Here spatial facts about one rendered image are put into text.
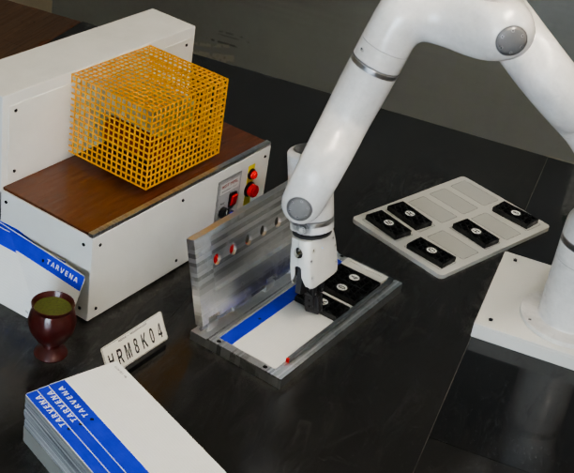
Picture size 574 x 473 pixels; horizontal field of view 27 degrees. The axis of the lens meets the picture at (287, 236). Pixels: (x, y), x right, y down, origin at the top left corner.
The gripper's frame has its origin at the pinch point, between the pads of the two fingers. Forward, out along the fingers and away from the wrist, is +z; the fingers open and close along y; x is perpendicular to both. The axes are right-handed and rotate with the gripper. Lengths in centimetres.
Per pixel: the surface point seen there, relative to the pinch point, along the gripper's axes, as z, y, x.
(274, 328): 2.0, -9.4, 2.8
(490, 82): 24, 212, 62
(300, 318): 2.4, -3.1, 1.0
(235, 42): 16, 188, 159
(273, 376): 3.9, -21.3, -5.3
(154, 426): -4, -54, -6
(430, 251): 3.7, 38.1, -5.3
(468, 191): 3, 71, 2
